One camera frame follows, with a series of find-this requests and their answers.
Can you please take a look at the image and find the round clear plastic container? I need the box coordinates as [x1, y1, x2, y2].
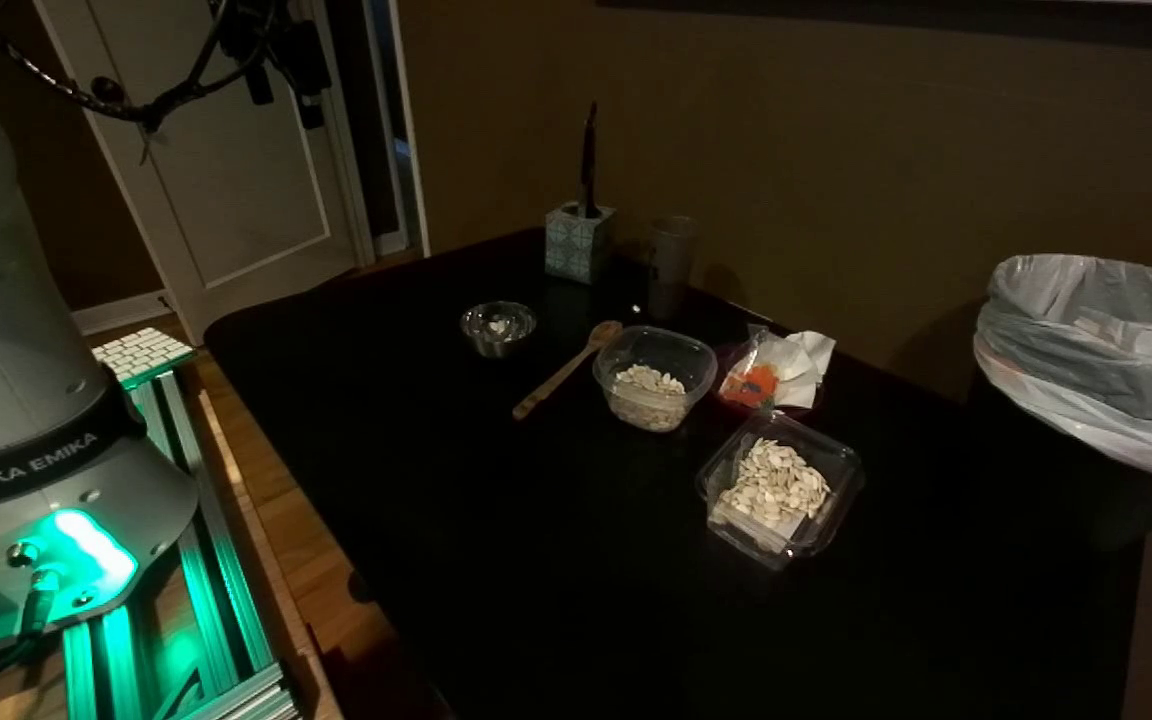
[594, 323, 716, 430]

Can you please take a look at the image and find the small glass bowl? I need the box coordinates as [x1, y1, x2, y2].
[461, 300, 536, 359]

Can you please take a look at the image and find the white keypad panel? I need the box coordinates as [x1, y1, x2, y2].
[94, 329, 192, 388]

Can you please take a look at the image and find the dark glass cup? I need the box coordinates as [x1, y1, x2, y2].
[648, 217, 698, 321]

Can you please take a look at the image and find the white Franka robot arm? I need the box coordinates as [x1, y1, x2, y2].
[0, 128, 198, 653]

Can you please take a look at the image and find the dark utensil in holder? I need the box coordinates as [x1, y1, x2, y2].
[581, 98, 602, 217]

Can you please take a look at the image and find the square clear plastic container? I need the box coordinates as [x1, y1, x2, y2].
[698, 415, 864, 572]

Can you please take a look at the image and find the white plastic bag with orange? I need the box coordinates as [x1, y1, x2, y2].
[719, 323, 837, 406]

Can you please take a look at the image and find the wooden spoon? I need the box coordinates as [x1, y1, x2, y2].
[514, 321, 626, 418]

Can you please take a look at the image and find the grey square utensil holder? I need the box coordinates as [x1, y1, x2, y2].
[545, 199, 614, 285]

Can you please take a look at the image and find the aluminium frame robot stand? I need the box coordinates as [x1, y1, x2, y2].
[0, 371, 317, 720]

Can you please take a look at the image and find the trash bin with white liner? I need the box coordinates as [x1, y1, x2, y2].
[974, 251, 1152, 547]

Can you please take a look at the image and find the black cable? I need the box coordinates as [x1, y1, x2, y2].
[0, 0, 336, 134]

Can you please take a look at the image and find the white door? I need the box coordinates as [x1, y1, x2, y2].
[31, 0, 373, 341]

